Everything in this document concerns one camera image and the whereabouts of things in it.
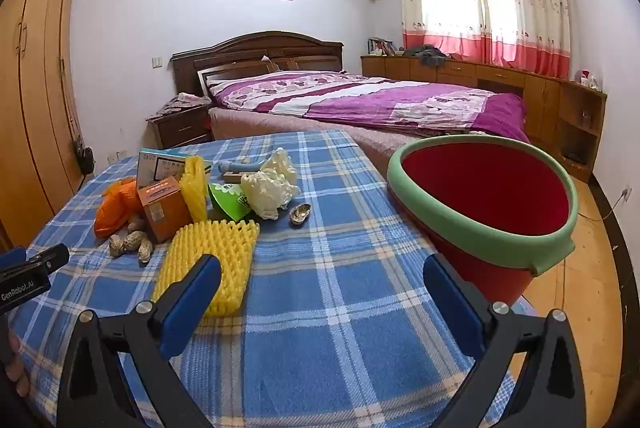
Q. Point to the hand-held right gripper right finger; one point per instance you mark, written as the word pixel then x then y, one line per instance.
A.
pixel 452 303

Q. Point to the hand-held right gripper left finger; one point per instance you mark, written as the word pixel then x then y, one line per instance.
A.
pixel 192 300

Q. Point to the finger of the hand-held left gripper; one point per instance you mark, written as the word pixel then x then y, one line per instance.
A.
pixel 47 262
pixel 12 258

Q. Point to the large yellow foam net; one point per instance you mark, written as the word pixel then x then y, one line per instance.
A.
pixel 220 253

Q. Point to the orange foam net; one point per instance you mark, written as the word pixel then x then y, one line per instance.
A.
pixel 112 208

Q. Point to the green packet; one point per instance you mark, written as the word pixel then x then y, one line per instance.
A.
pixel 227 203

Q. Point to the red bucket with green rim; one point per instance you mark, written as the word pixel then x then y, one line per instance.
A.
pixel 480 188

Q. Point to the white cardboard box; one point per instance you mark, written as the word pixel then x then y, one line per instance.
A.
pixel 160 165

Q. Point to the person's left hand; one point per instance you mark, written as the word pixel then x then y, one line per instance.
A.
pixel 20 380

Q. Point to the orange cardboard box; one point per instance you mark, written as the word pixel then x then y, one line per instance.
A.
pixel 162 210

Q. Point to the small wooden block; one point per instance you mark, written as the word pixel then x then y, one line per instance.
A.
pixel 232 178

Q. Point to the blue plaid blanket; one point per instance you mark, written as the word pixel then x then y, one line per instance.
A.
pixel 325 283

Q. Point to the large crumpled white tissue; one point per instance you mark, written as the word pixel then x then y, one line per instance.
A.
pixel 265 193

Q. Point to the nut shell half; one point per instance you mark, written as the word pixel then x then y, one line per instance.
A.
pixel 300 214

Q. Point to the light blue plastic tube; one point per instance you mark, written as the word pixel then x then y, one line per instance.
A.
pixel 240 166

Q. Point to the wooden wardrobe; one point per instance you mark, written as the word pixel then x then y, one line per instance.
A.
pixel 30 107

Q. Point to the small crumpled white tissue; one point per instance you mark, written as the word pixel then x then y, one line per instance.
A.
pixel 280 162

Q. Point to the dark wooden nightstand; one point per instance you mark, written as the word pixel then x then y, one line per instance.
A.
pixel 180 127

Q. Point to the pink bed cover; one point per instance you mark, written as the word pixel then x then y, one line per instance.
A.
pixel 250 122

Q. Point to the floral cloth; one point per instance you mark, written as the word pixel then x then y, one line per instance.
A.
pixel 182 102

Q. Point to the wooden corner shelf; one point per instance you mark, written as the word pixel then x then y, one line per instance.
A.
pixel 582 127

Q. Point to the grey framed board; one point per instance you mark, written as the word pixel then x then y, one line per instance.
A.
pixel 202 80

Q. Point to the purple floral quilt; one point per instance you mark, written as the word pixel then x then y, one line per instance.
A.
pixel 350 102

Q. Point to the low wooden cabinet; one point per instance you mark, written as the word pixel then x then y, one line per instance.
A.
pixel 450 72

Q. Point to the pile of dark clothes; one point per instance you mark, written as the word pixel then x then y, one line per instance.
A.
pixel 425 53

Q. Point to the dark wooden bed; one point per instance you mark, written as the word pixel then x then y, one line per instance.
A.
pixel 250 52

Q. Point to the white and red containers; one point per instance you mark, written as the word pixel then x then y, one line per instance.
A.
pixel 587 78

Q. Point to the floral pink curtain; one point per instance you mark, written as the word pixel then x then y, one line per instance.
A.
pixel 480 7

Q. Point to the white wall socket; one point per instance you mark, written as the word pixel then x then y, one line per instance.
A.
pixel 121 154

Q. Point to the wall socket with plug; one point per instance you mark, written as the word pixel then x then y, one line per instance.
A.
pixel 625 194

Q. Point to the white wall switch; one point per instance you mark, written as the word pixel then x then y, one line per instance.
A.
pixel 157 62

